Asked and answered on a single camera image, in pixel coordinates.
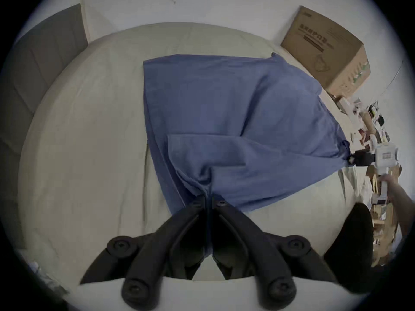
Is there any bed with beige sheet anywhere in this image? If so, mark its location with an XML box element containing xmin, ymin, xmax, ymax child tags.
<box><xmin>18</xmin><ymin>23</ymin><xmax>373</xmax><ymax>300</ymax></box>

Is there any blue shirt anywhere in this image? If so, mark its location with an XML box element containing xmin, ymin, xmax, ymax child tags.
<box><xmin>143</xmin><ymin>53</ymin><xmax>351</xmax><ymax>214</ymax></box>

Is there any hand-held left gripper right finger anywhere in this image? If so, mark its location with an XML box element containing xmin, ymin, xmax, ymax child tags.
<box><xmin>211</xmin><ymin>198</ymin><xmax>339</xmax><ymax>308</ymax></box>

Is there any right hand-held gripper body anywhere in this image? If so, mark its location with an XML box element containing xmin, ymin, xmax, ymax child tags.
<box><xmin>355</xmin><ymin>143</ymin><xmax>400</xmax><ymax>177</ymax></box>

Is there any pile of small boxes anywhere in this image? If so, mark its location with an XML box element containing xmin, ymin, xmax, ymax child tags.
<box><xmin>327</xmin><ymin>91</ymin><xmax>404</xmax><ymax>268</ymax></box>

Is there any grey padded headboard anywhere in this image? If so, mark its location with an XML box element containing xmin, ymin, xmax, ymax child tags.
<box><xmin>0</xmin><ymin>3</ymin><xmax>89</xmax><ymax>249</ymax></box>

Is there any person's right hand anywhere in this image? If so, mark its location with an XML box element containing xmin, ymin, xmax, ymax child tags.
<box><xmin>377</xmin><ymin>173</ymin><xmax>399</xmax><ymax>191</ymax></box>

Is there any person's right forearm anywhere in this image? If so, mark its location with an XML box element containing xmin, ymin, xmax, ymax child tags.
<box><xmin>387</xmin><ymin>183</ymin><xmax>415</xmax><ymax>239</ymax></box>

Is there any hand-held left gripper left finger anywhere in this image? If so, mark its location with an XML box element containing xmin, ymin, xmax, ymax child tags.
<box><xmin>79</xmin><ymin>195</ymin><xmax>209</xmax><ymax>308</ymax></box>

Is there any large brown cardboard carton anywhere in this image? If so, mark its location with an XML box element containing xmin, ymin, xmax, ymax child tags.
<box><xmin>280</xmin><ymin>6</ymin><xmax>371</xmax><ymax>98</ymax></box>

